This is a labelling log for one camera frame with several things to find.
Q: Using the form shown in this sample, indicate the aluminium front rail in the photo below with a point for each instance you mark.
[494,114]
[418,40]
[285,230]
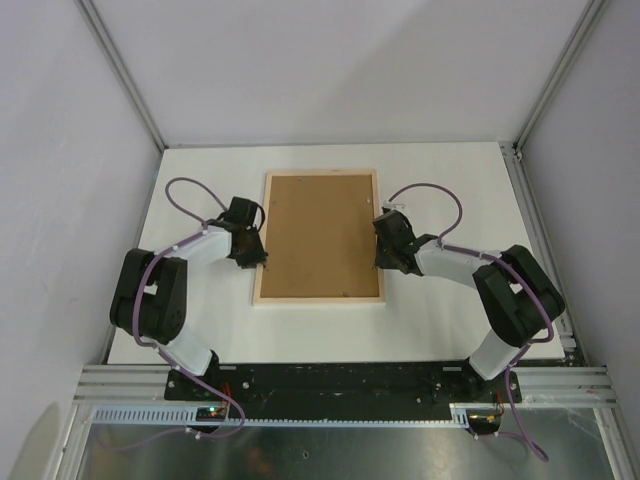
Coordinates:
[542,387]

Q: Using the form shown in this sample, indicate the right aluminium corner post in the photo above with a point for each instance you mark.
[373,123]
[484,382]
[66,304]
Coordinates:
[569,54]

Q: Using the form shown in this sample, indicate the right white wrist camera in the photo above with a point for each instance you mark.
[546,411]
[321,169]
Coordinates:
[388,206]

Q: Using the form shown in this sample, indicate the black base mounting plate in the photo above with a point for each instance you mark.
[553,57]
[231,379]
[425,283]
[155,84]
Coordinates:
[350,392]

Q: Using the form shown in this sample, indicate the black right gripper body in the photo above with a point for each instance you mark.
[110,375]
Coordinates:
[384,252]

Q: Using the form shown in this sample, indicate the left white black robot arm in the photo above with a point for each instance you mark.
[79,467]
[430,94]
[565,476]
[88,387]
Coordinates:
[150,299]

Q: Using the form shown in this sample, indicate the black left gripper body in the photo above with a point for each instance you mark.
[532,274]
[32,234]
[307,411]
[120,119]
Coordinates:
[253,253]

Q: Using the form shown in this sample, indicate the brown cardboard backing board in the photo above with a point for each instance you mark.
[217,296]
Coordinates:
[320,238]

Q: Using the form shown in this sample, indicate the left aluminium corner post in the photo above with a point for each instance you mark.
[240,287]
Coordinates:
[105,41]

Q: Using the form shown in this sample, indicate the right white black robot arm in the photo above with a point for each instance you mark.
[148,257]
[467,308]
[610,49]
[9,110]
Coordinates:
[519,299]

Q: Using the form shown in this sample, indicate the aluminium corner post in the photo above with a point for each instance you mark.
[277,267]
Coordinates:
[105,41]
[569,54]

